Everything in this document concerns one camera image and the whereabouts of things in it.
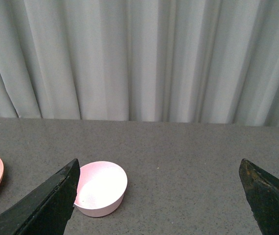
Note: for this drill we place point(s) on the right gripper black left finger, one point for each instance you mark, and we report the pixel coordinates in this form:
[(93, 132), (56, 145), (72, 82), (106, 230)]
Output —
[(47, 209)]

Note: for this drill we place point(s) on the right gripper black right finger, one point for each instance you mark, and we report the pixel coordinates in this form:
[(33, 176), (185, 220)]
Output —
[(262, 193)]

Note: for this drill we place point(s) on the light pink bowl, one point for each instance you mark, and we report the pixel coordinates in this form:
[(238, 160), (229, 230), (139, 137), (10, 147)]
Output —
[(101, 188)]

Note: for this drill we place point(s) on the white pleated curtain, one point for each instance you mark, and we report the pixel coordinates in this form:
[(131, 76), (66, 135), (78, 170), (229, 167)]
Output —
[(205, 61)]

